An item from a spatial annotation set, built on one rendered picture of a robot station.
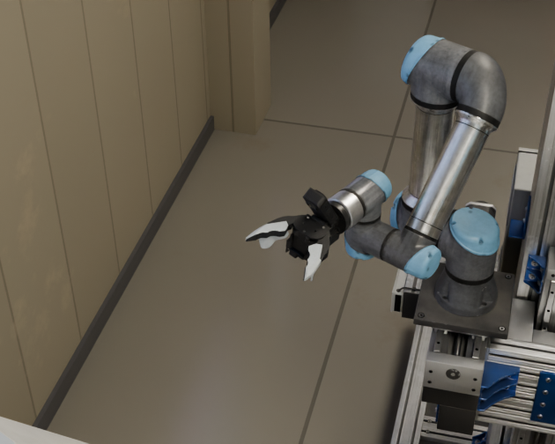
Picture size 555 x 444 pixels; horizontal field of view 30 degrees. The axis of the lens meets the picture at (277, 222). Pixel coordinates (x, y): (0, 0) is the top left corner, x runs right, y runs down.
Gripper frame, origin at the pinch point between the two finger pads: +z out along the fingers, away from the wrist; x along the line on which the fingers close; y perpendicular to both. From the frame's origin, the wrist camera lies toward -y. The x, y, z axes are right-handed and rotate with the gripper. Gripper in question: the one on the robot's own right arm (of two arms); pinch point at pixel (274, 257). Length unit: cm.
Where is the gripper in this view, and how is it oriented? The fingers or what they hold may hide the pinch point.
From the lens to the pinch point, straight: 196.7
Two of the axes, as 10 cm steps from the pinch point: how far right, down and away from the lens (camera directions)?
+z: -6.5, 4.8, -5.9
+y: -0.9, 7.2, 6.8
